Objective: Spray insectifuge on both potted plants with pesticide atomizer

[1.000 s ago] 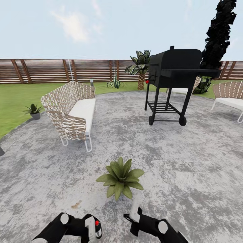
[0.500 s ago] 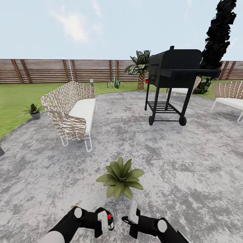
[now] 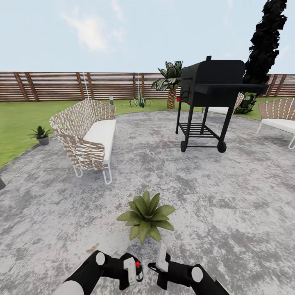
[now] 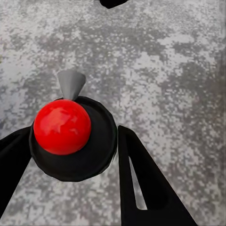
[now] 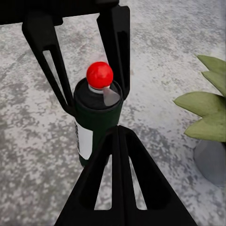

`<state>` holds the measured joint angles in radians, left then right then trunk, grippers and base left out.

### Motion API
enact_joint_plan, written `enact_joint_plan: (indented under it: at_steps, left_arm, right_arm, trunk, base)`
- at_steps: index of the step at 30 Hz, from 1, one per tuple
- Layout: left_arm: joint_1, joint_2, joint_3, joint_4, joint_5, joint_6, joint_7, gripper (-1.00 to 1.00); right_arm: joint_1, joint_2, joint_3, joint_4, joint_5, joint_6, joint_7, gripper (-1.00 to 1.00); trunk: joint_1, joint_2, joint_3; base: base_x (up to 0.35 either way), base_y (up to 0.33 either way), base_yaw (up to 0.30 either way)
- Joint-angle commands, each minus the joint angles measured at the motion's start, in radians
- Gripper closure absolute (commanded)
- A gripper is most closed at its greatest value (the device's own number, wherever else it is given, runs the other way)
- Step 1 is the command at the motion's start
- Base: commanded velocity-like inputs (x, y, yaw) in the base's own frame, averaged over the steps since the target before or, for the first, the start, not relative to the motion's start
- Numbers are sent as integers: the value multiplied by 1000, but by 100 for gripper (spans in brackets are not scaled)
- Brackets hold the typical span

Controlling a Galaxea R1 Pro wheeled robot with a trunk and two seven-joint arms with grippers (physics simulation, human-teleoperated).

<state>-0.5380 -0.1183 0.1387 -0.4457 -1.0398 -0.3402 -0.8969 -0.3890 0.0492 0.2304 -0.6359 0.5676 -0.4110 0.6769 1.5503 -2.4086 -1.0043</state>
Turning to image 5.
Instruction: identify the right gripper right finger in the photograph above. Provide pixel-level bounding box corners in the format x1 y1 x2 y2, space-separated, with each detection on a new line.
118 126 197 226

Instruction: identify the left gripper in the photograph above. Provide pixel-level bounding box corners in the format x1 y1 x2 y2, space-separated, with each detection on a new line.
0 0 131 118

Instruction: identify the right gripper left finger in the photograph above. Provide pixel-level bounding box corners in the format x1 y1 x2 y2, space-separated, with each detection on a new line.
54 125 125 226

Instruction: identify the insectifuge atomizer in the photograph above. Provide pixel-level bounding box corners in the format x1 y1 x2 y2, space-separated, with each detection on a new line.
73 62 124 168

